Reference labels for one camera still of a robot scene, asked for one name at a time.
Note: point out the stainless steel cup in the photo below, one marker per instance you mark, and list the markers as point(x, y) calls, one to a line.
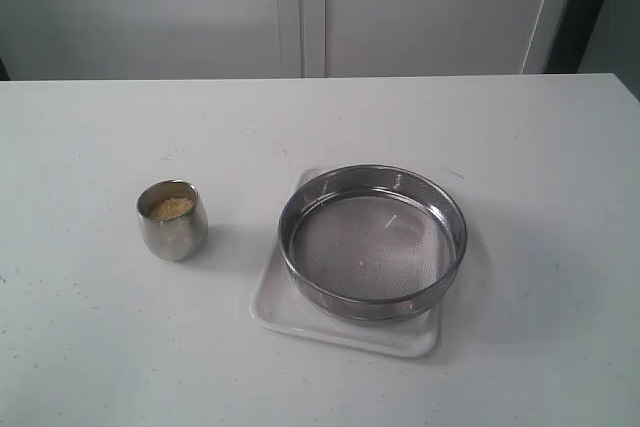
point(177, 239)

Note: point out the white square tray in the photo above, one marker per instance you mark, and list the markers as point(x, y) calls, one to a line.
point(279, 306)

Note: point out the white cabinet doors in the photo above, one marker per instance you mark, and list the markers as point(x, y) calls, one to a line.
point(214, 39)

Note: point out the round metal sieve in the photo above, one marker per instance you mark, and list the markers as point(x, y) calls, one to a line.
point(372, 243)

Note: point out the yellow and white grains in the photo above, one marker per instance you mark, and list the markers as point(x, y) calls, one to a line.
point(171, 208)

